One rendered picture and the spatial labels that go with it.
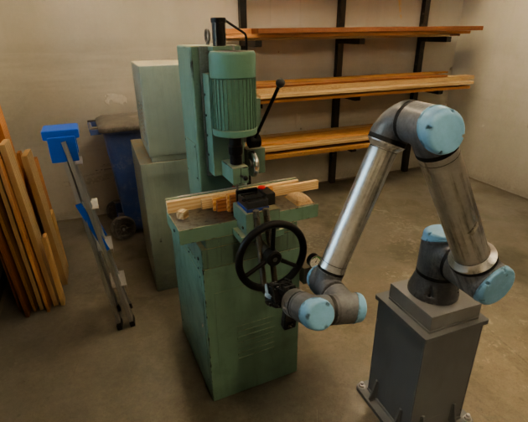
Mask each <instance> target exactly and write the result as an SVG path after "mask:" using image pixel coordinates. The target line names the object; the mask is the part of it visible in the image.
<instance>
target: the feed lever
mask: <svg viewBox="0 0 528 422"><path fill-rule="evenodd" d="M284 85H285V80H284V79H282V78H279V79H277V80H276V86H277V88H276V89H275V91H274V93H273V96H272V98H271V100H270V103H269V105H268V107H267V109H266V112H265V114H264V116H263V117H262V120H261V123H260V125H259V126H258V129H257V134H255V135H254V136H249V137H247V138H246V143H247V146H248V147H249V148H254V147H260V146H261V137H260V135H259V133H260V130H261V128H262V126H263V124H264V122H265V120H266V118H267V115H268V113H269V111H270V109H271V107H272V104H273V102H274V100H275V99H276V96H277V93H278V91H279V90H280V88H282V87H283V86H284Z"/></svg>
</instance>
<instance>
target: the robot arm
mask: <svg viewBox="0 0 528 422"><path fill-rule="evenodd" d="M464 133H465V125H464V121H463V118H462V117H461V116H460V114H459V113H458V112H457V111H455V110H454V109H451V108H449V107H447V106H445V105H434V104H431V103H427V102H422V101H419V100H403V101H400V102H398V103H396V104H394V105H393V106H391V107H390V108H388V109H387V110H386V111H384V112H383V113H382V114H381V115H380V116H379V117H378V118H377V120H376V121H375V123H374V124H373V126H372V127H371V128H370V132H369V134H368V138H369V140H370V145H369V147H368V149H367V152H366V154H365V157H364V159H363V161H362V163H361V165H360V169H359V171H358V173H357V175H356V177H355V180H354V182H353V185H352V187H351V189H350V191H349V195H348V197H347V199H346V201H345V203H344V207H343V208H342V211H341V213H340V215H339V218H338V221H337V223H336V225H335V227H334V230H333V233H332V234H331V236H330V239H329V242H328V244H327V246H326V249H325V251H324V254H323V256H322V259H321V260H320V261H319V263H318V265H315V266H314V267H313V268H312V269H311V270H310V271H309V272H308V275H307V283H308V286H309V288H310V290H311V291H312V292H313V293H314V294H315V295H312V294H309V293H307V292H306V291H302V290H300V289H298V288H296V286H295V285H294V284H293V283H292V281H291V280H289V279H287V278H284V281H281V283H280V282H276V281H273V282H269V283H266V284H265V292H266V293H265V303H266V305H268V306H272V307H274V308H280V307H281V308H282V322H281V325H282V328H283V329H284V331H285V330H287V329H291V328H293V327H295V326H296V322H300V323H301V324H303V325H304V326H305V327H306V328H308V329H311V330H314V331H322V330H325V329H326V328H328V327H329V326H333V325H342V324H351V323H352V324H355V323H358V322H362V321H364V319H365V316H366V313H367V304H366V300H365V298H364V296H363V295H362V294H361V293H359V292H354V293H352V292H350V291H349V290H348V289H347V287H346V286H345V285H344V284H343V283H342V282H341V281H342V279H343V277H344V273H345V270H346V268H347V266H348V263H349V261H350V259H351V256H352V254H353V253H354V251H355V247H356V245H357V244H358V241H359V239H360V236H361V234H362V232H363V230H364V228H365V225H366V223H367V221H368V218H369V217H370V214H371V211H372V209H373V208H374V206H375V202H376V200H377V199H378V196H379V194H380V191H381V189H382V187H383V185H384V183H385V180H386V178H387V176H388V173H389V171H390V170H391V166H392V164H393V162H394V161H395V158H396V155H397V153H399V152H402V151H404V150H405V149H406V145H407V144H408V143H409V144H410V145H411V146H412V149H413V151H414V154H415V156H416V159H417V160H418V162H419V165H420V167H421V170H422V174H423V176H424V178H425V181H426V184H427V187H428V190H429V193H430V194H431V197H432V201H433V203H434V206H435V209H436V211H437V215H438V217H439V220H440V223H441V224H434V225H430V226H427V227H426V228H425V229H424V230H423V233H422V237H421V243H420V249H419V253H418V258H417V267H416V270H415V271H414V272H413V274H412V276H411V277H410V279H409V281H408V284H407V289H408V290H409V292H410V293H411V294H412V295H413V296H414V297H416V298H417V299H418V300H420V301H423V302H426V303H428V304H432V305H437V306H447V305H452V304H453V303H455V302H456V301H457V300H458V297H459V289H460V290H462V291H463V292H465V293H466V294H468V295H469V296H471V297H472V298H473V299H474V300H476V301H478V302H480V303H481V304H484V305H491V304H493V303H495V302H497V301H499V300H500V299H501V298H503V297H504V296H505V295H506V294H507V292H508V291H509V290H510V288H511V287H512V286H513V284H514V281H515V272H514V271H513V270H512V269H511V268H510V267H509V266H508V265H505V264H503V263H502V262H501V261H500V258H499V255H498V252H497V249H496V248H495V247H494V246H493V245H492V244H491V243H489V242H487V239H486V236H485V233H484V228H483V225H482V222H481V218H480V216H479V211H478V208H477V204H476V202H475V198H474V193H473V190H472V187H471V184H470V181H469V178H468V173H467V170H466V167H465V164H464V160H463V155H462V153H461V150H460V144H461V143H462V141H463V137H462V136H463V134H464ZM287 280H288V281H287ZM269 285H270V286H269Z"/></svg>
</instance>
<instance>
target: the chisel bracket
mask: <svg viewBox="0 0 528 422"><path fill-rule="evenodd" d="M221 164H222V175H223V176H224V177H225V178H226V179H227V180H228V181H230V182H231V183H232V184H233V185H236V184H241V183H248V182H249V167H248V166H247V165H246V164H244V163H242V164H240V165H232V164H230V159H225V160H222V161H221ZM240 175H243V176H247V177H248V180H247V181H244V179H243V178H241V177H240Z"/></svg>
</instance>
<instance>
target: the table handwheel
mask: <svg viewBox="0 0 528 422"><path fill-rule="evenodd" d="M276 228H284V229H288V230H290V231H292V232H293V233H294V234H295V235H296V236H297V238H298V242H299V247H300V250H299V256H298V260H297V262H296V263H293V262H291V261H288V260H285V259H283V258H282V255H281V253H280V252H279V251H278V250H277V249H275V240H276ZM269 229H272V237H271V247H269V246H268V245H267V244H266V243H265V242H264V241H262V244H263V246H262V249H261V252H262V253H263V259H264V260H263V261H262V262H261V263H259V264H258V265H257V266H255V267H254V268H253V269H251V270H249V271H248V272H246V273H245V271H244V269H243V259H244V255H245V252H246V249H247V247H248V246H249V244H250V243H251V242H252V240H253V239H254V238H255V237H257V236H258V235H259V234H261V233H263V232H264V231H267V230H269ZM306 255H307V241H306V239H305V236H304V234H303V232H302V230H301V229H300V228H299V227H298V226H297V225H295V224H293V223H291V222H288V221H285V220H273V221H268V222H265V223H264V224H260V225H259V226H257V227H255V228H254V229H253V230H252V231H251V232H250V233H249V234H248V235H247V236H246V237H245V238H244V239H243V240H242V242H241V244H240V246H239V248H238V250H237V253H236V274H237V275H238V277H239V279H240V281H241V282H242V283H243V284H244V285H245V286H247V287H248V288H250V289H252V290H254V291H265V284H258V283H256V282H253V281H252V280H250V279H249V278H248V277H249V276H250V275H252V274H253V273H254V272H256V271H257V270H259V269H260V268H262V267H263V266H264V265H265V264H269V265H270V266H276V265H278V264H279V263H280V262H281V263H283V264H286V265H290V266H292V267H293V268H292V269H291V271H290V272H289V273H288V274H287V275H285V276H284V277H283V278H281V279H280V280H278V281H277V282H280V283H281V281H284V278H287V279H289V280H292V279H293V278H294V277H295V276H296V275H297V274H298V272H299V271H300V270H301V268H302V267H303V263H304V261H305V259H306Z"/></svg>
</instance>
